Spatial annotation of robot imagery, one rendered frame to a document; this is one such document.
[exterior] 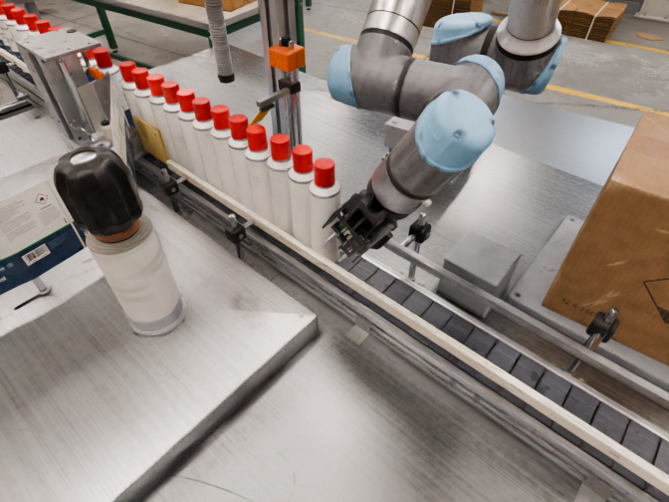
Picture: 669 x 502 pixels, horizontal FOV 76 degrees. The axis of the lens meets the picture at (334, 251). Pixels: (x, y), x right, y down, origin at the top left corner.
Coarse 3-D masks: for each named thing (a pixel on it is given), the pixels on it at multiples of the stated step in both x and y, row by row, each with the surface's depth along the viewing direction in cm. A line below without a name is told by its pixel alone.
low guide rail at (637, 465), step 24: (216, 192) 88; (288, 240) 78; (360, 288) 70; (408, 312) 66; (432, 336) 64; (480, 360) 60; (504, 384) 59; (552, 408) 56; (576, 432) 55; (600, 432) 53; (624, 456) 51; (648, 480) 51
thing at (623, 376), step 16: (400, 256) 70; (416, 256) 68; (432, 272) 67; (448, 272) 66; (464, 288) 64; (496, 304) 62; (528, 320) 60; (544, 336) 59; (560, 336) 58; (576, 352) 57; (592, 352) 56; (608, 368) 55; (640, 384) 53; (656, 400) 52
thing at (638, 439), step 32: (160, 160) 102; (352, 256) 80; (384, 288) 74; (448, 320) 70; (448, 352) 65; (480, 352) 65; (512, 352) 65; (544, 384) 62; (544, 416) 58; (576, 416) 58; (608, 416) 58; (640, 448) 55; (640, 480) 53
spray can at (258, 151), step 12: (252, 132) 71; (264, 132) 72; (252, 144) 73; (264, 144) 73; (252, 156) 74; (264, 156) 74; (252, 168) 75; (264, 168) 75; (252, 180) 77; (264, 180) 77; (252, 192) 80; (264, 192) 79; (264, 204) 81; (264, 216) 83
